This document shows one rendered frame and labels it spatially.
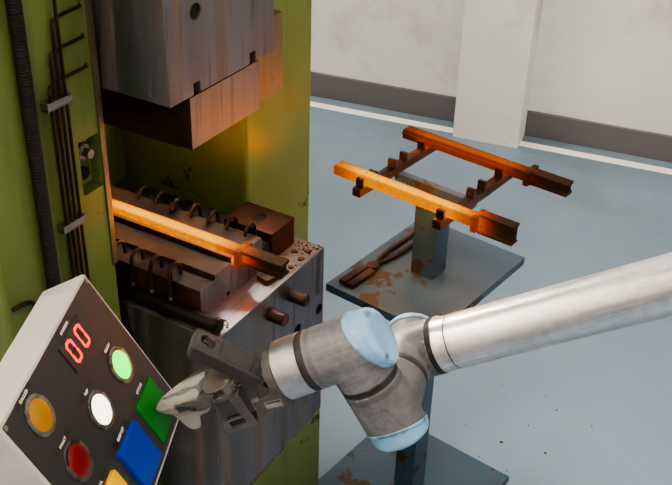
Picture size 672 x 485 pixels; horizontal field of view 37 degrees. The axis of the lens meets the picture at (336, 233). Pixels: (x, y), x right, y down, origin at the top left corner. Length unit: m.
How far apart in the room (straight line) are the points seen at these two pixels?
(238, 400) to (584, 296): 0.52
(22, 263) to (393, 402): 0.65
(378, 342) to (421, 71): 3.48
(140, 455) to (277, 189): 0.95
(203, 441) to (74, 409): 0.66
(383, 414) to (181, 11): 0.69
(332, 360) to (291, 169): 0.97
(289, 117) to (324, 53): 2.71
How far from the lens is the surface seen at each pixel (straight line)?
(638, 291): 1.46
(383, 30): 4.81
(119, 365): 1.55
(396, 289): 2.35
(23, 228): 1.69
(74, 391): 1.45
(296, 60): 2.23
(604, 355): 3.45
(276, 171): 2.27
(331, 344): 1.42
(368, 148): 4.55
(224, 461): 2.08
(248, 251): 1.93
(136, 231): 2.05
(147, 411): 1.57
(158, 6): 1.60
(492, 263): 2.47
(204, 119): 1.74
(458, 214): 2.12
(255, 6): 1.80
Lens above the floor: 2.06
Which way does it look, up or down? 32 degrees down
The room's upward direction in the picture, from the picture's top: 2 degrees clockwise
